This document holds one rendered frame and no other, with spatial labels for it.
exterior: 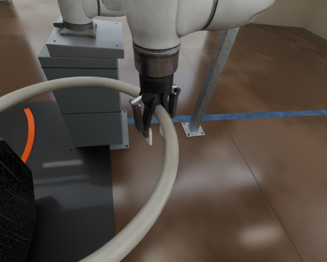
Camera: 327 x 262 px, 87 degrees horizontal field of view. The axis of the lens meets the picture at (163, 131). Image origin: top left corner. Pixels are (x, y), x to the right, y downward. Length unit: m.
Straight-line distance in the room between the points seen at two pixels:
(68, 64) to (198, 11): 0.91
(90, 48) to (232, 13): 0.83
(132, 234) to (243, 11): 0.40
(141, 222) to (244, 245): 1.22
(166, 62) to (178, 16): 0.07
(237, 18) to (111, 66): 0.84
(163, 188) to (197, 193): 1.15
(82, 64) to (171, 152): 0.88
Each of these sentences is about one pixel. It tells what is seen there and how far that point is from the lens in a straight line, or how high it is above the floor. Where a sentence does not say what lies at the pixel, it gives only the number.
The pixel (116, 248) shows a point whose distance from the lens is 0.29.
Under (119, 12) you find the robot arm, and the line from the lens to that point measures 1.20.
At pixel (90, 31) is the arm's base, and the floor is 0.89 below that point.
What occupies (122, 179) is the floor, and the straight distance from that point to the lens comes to 1.43.
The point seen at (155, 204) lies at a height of 1.00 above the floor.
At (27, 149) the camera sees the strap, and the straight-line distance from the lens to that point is 1.77.
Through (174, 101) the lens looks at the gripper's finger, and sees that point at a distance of 0.46.
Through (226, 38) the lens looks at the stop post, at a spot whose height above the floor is 0.91.
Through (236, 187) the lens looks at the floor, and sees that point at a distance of 1.60.
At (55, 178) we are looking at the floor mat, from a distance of 1.53.
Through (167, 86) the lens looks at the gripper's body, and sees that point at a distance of 0.38.
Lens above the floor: 1.28
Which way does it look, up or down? 47 degrees down
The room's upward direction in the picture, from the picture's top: 10 degrees clockwise
